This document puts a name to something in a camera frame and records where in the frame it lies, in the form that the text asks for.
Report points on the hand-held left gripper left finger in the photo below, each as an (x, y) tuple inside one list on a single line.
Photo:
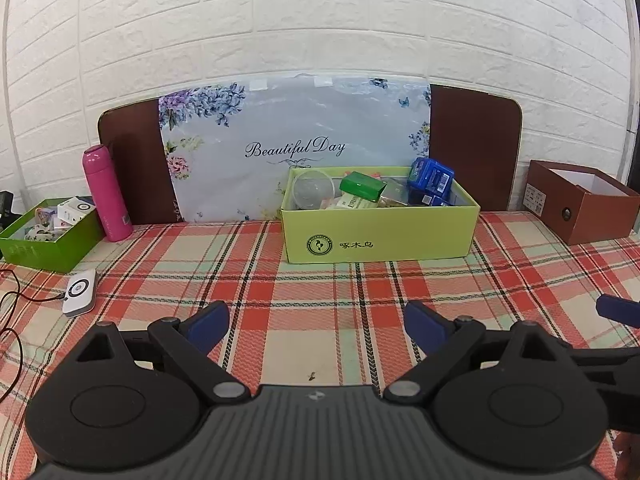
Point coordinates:
[(210, 320)]

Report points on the floral wall poster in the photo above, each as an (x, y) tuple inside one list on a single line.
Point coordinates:
[(300, 120)]

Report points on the small white box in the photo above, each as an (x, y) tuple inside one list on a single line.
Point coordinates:
[(75, 210)]

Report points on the white round-marked device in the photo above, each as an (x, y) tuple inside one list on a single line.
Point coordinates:
[(80, 292)]

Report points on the plain green small box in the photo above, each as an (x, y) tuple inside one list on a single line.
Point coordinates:
[(362, 185)]

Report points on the brown wooden board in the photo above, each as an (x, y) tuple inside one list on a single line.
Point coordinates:
[(475, 150)]

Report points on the long white toothpaste box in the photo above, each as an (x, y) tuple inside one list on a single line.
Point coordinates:
[(352, 203)]

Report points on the pink insulated bottle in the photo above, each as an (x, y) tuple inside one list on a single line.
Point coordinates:
[(107, 195)]

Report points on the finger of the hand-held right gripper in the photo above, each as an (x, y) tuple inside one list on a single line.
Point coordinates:
[(620, 310)]

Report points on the blue tall box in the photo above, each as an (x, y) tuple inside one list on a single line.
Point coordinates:
[(430, 175)]

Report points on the dark green cardboard box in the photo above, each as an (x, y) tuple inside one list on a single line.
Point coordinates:
[(55, 252)]

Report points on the black device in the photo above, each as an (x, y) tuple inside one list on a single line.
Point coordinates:
[(7, 205)]

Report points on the clear plastic cup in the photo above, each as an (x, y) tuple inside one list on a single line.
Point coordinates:
[(312, 190)]

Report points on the person's right hand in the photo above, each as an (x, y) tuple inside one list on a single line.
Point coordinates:
[(630, 460)]

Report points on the brown shoe box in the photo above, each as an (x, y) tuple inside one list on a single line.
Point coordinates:
[(590, 220)]

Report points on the plaid tablecloth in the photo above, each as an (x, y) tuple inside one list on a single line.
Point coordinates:
[(325, 310)]

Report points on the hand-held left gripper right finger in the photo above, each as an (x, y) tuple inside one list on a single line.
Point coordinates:
[(425, 322)]

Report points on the light green cardboard box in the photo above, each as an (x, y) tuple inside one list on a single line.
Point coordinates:
[(380, 240)]

